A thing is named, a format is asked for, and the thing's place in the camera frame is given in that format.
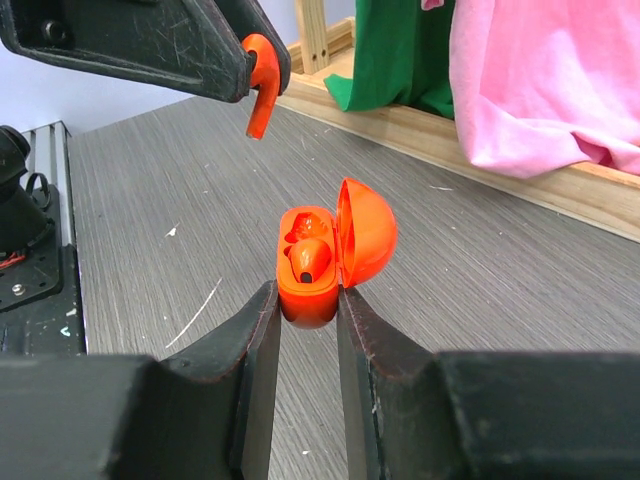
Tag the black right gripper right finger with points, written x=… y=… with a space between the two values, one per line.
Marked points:
x=414 y=414

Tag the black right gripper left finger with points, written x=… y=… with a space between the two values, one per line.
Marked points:
x=206 y=412

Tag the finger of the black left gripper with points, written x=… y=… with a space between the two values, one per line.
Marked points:
x=186 y=46
x=233 y=21

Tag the green t-shirt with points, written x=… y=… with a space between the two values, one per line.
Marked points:
x=401 y=56

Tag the wooden clothes rack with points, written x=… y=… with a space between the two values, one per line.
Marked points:
x=602 y=197

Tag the pink t-shirt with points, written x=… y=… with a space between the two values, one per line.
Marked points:
x=540 y=85

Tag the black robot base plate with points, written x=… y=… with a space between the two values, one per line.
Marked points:
x=41 y=306

